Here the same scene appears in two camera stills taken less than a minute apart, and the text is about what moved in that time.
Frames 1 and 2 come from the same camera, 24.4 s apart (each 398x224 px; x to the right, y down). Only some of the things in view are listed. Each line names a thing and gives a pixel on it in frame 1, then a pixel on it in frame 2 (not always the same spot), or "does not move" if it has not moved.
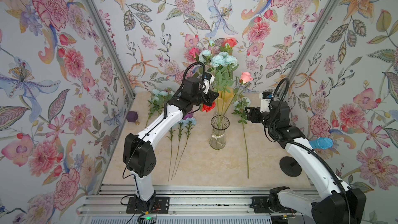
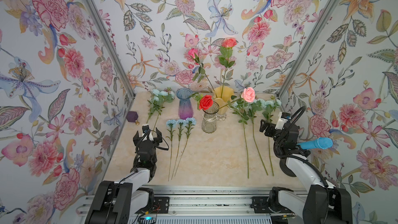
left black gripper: x=208 y=99 → x=156 y=141
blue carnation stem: x=180 y=128 does not move
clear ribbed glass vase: x=219 y=123 → x=209 y=119
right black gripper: x=255 y=113 → x=271 y=127
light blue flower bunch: x=156 y=106 does not move
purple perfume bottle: x=132 y=116 does not move
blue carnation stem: x=189 y=122 does not move
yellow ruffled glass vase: x=225 y=97 does not move
